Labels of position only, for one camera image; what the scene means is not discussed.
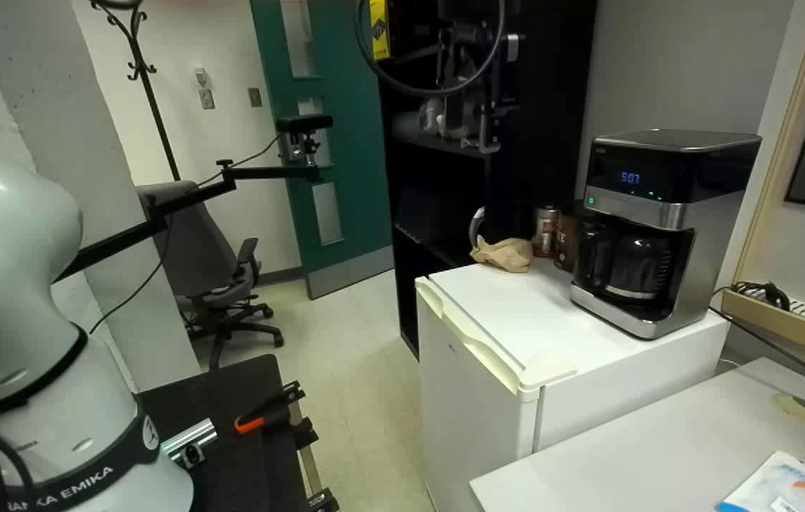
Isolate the green door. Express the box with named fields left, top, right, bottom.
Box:
left=247, top=0, right=399, bottom=301

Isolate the black coat rack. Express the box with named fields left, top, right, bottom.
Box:
left=89, top=0, right=184, bottom=184

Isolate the brown coffee can black lid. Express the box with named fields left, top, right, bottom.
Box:
left=533, top=206, right=566, bottom=261

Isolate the bicycle wheel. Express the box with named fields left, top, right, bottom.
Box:
left=354, top=0, right=510, bottom=100

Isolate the black camera on boom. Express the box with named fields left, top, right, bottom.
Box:
left=273, top=110, right=337, bottom=170

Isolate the black silver coffeemaker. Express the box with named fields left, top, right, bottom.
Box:
left=566, top=129, right=762, bottom=345

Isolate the black cable bundle on sill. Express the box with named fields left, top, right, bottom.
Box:
left=726, top=277, right=793, bottom=316

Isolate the orange black clamp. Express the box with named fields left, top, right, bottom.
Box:
left=231, top=378, right=309, bottom=440

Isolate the glass coffee carafe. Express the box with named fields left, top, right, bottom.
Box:
left=573, top=213, right=679, bottom=305

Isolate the yellow tag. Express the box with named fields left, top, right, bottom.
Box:
left=364, top=0, right=392, bottom=62

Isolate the black shelf cabinet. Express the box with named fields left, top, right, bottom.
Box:
left=375, top=0, right=602, bottom=359

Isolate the black robot cart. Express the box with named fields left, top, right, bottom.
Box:
left=0, top=351, right=345, bottom=512

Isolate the black office chair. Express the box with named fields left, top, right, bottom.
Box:
left=137, top=180, right=287, bottom=372

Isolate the white mini fridge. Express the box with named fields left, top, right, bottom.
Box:
left=413, top=260, right=733, bottom=512

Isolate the wall light switch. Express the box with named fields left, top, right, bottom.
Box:
left=190, top=66, right=218, bottom=113

